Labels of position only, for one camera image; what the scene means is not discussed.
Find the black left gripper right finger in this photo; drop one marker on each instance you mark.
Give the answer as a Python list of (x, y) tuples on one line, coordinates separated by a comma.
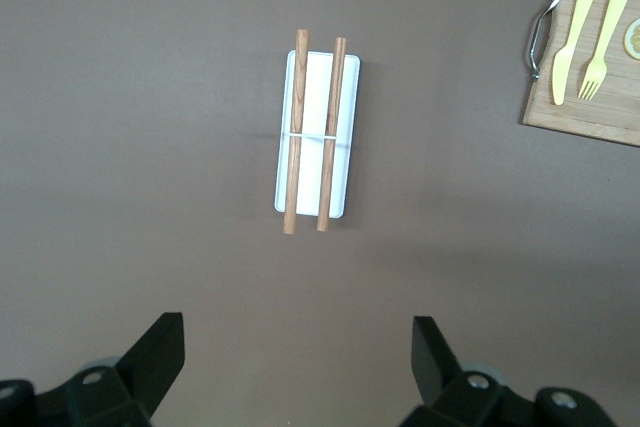
[(435, 372)]

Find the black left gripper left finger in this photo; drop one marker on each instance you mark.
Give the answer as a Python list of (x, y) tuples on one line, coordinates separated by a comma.
[(150, 372)]

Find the wooden rack rod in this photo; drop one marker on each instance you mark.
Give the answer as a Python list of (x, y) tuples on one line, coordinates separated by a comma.
[(330, 147), (296, 147)]

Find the white rack tray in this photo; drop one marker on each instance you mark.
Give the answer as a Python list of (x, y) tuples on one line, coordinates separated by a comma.
[(315, 112)]

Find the wooden cutting board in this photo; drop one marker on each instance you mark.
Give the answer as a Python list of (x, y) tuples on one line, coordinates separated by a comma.
[(600, 117)]

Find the yellow plastic knife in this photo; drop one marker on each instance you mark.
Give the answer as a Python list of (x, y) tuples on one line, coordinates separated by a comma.
[(565, 62)]

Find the yellow plastic fork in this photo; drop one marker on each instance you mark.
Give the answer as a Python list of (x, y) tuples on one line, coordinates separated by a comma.
[(607, 32)]

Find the dried lemon slice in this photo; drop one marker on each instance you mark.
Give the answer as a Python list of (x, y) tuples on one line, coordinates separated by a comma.
[(634, 38)]

